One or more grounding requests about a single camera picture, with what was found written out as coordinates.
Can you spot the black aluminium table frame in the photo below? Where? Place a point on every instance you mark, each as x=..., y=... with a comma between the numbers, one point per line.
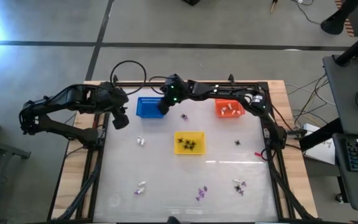
x=250, y=83

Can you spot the grey metal bracket plate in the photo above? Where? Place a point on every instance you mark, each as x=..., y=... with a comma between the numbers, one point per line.
x=266, y=133

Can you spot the desk caster wheel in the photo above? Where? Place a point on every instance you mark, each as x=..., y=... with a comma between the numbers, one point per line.
x=339, y=198

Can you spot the yellow plastic basket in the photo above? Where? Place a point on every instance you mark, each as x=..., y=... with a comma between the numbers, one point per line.
x=200, y=150

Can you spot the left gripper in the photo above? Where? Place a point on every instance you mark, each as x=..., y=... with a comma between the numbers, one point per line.
x=121, y=122

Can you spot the person's shoe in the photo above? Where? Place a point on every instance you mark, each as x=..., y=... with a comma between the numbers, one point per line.
x=332, y=25

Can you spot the black frame clamp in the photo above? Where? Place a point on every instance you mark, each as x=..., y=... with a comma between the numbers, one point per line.
x=231, y=79
x=115, y=78

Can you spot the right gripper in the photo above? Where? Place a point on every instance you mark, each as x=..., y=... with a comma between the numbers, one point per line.
x=163, y=109

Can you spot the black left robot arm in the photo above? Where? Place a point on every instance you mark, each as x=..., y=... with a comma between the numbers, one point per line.
x=82, y=137

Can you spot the orange plastic basket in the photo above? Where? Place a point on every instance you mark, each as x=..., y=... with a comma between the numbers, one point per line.
x=225, y=115

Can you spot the grey side stand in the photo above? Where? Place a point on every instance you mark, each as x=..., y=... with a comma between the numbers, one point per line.
x=5, y=148

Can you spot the red striped mat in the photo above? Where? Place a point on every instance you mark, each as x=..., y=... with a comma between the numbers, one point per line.
x=349, y=28

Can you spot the black floor object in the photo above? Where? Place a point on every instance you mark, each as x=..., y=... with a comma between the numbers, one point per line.
x=191, y=1

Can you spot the black desk foot bar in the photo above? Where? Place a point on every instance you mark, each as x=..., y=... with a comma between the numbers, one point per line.
x=322, y=133

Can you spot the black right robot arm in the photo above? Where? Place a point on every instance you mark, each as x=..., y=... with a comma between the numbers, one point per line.
x=222, y=91

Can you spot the black rounded object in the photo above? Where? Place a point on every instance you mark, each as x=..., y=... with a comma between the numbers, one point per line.
x=173, y=220

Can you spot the white printed paper sheet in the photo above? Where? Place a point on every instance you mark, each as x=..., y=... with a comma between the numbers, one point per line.
x=323, y=154

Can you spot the blue plastic basket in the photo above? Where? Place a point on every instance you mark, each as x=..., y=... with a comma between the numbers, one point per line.
x=148, y=109

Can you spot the person's leg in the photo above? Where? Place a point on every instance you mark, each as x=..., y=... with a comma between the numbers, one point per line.
x=348, y=7

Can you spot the white power adapter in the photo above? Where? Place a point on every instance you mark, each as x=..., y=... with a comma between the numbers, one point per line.
x=309, y=128

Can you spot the black monitor pole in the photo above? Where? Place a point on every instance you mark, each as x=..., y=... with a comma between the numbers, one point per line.
x=356, y=46

